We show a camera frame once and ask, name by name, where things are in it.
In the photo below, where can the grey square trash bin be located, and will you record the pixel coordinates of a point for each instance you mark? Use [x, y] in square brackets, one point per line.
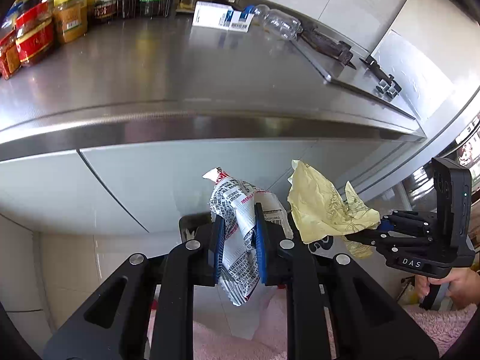
[188, 224]

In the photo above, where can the white blue carton box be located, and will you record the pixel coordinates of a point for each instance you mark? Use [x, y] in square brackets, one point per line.
[218, 16]

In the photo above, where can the pale yellow paper bag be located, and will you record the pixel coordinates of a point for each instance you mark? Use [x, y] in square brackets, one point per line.
[319, 210]

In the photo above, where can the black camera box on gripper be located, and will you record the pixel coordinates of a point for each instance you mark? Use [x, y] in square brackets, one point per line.
[452, 183]

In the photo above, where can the small black cat mat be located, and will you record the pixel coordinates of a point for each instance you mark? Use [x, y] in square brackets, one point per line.
[325, 243]

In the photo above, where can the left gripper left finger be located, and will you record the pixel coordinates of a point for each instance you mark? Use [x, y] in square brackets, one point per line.
[144, 303]

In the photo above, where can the silver printed snack wrapper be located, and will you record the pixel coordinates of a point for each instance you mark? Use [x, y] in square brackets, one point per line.
[234, 200]

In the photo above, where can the clear empty plastic bottle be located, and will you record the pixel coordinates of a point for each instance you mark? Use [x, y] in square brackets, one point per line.
[276, 22]

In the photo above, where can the red lid chili jar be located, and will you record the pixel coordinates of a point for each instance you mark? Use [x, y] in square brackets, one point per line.
[35, 34]

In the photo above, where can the right pink fleece leg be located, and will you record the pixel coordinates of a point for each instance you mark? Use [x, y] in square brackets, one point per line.
[443, 327]

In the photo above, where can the gas stove burner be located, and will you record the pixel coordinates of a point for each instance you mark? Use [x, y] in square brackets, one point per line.
[338, 50]

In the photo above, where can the yellow lid sauce jar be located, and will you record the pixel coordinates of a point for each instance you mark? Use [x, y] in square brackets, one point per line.
[71, 19]

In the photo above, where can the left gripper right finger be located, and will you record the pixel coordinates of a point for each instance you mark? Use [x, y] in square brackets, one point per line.
[335, 309]

